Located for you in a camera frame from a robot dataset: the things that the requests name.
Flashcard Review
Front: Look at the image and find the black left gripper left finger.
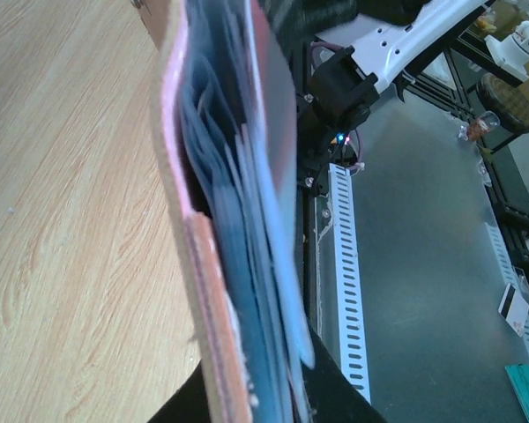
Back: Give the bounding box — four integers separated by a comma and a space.
147, 363, 212, 423

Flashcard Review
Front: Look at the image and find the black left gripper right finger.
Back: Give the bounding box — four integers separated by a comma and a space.
302, 330, 385, 423

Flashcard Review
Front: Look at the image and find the pink card holder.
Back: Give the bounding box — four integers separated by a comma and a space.
135, 1, 315, 422

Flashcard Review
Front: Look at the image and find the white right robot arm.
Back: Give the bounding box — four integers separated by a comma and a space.
261, 1, 485, 132

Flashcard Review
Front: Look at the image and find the white card on floor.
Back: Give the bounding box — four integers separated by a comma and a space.
498, 283, 529, 337

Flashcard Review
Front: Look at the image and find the grey slotted cable duct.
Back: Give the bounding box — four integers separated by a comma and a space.
329, 164, 370, 400

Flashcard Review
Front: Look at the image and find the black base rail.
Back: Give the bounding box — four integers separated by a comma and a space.
296, 141, 339, 349

